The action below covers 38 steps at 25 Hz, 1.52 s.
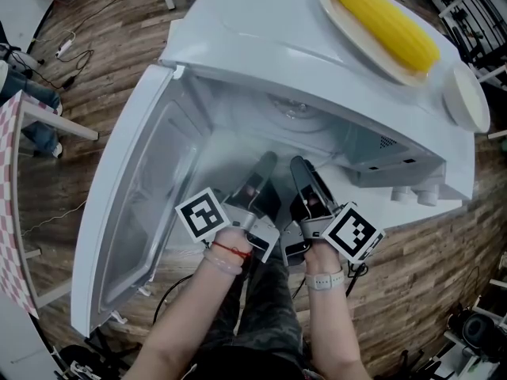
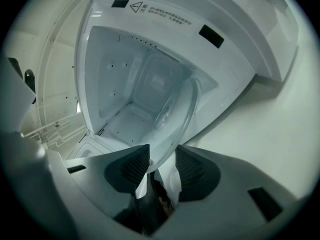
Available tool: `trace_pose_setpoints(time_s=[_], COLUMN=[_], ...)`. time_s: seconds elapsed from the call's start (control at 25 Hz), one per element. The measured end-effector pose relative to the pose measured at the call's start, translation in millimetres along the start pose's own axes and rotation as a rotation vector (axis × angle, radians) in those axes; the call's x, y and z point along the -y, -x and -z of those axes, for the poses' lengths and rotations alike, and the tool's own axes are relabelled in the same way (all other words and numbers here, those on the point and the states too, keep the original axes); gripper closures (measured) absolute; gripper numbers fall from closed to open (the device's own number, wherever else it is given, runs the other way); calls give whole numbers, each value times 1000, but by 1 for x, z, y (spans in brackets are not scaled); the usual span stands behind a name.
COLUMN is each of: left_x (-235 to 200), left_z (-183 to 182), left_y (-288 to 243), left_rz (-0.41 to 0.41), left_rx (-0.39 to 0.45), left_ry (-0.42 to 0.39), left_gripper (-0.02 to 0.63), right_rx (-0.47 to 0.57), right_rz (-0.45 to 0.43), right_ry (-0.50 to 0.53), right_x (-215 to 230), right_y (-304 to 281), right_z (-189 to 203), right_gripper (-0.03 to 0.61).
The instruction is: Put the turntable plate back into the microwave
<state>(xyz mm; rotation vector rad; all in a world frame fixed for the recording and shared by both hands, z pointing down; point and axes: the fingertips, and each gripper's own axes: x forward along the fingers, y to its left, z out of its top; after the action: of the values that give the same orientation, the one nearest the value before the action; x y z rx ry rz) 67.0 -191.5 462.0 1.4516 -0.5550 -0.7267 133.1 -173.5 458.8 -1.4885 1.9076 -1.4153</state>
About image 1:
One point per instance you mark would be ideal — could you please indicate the yellow corn cob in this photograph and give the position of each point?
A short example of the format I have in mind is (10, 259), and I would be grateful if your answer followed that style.
(380, 22)

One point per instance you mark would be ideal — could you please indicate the beige wristwatch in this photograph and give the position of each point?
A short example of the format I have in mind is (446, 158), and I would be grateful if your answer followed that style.
(322, 280)

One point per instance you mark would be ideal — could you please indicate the white microwave oven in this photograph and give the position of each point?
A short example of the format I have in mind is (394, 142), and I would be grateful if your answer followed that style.
(257, 22)

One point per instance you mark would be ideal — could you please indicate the person's camouflage trousers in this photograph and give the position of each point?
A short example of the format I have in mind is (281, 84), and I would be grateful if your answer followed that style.
(265, 315)

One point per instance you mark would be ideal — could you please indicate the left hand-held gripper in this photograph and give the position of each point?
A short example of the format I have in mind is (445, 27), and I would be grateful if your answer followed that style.
(202, 216)

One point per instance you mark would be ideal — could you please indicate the clear glass turntable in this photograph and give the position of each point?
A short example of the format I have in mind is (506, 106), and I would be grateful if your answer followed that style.
(291, 133)

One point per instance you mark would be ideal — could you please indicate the beige oval plate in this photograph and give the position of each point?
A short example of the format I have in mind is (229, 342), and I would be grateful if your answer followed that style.
(328, 8)

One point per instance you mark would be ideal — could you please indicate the black metal railing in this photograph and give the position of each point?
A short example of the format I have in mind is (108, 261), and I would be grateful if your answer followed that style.
(467, 22)

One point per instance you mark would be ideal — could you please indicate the person's right hand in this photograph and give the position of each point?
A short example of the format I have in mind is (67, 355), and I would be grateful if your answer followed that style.
(313, 201)

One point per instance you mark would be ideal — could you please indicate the person's left forearm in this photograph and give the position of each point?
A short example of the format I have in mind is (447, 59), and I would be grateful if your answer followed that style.
(186, 311)

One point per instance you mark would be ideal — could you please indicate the white power strip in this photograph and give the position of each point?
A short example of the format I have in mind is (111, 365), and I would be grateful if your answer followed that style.
(65, 48)

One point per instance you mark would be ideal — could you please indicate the white table under checkered cloth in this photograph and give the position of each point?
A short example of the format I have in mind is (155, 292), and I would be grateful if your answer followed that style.
(63, 123)

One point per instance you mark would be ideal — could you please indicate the black white backpack unit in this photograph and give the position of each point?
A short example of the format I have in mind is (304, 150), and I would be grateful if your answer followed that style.
(479, 331)

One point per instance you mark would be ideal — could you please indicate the white bowl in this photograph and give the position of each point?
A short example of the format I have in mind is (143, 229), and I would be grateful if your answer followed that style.
(459, 101)

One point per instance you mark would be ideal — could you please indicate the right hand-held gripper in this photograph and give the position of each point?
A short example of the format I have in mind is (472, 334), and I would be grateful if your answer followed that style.
(352, 232)

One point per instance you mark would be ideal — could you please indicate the person's right forearm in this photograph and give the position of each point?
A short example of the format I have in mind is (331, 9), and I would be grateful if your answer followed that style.
(332, 323)

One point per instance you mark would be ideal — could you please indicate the person's left hand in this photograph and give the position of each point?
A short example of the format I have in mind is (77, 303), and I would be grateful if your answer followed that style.
(250, 190)

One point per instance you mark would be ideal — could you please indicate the pale translucent bangle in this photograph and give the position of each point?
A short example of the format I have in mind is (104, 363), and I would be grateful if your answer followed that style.
(222, 266)

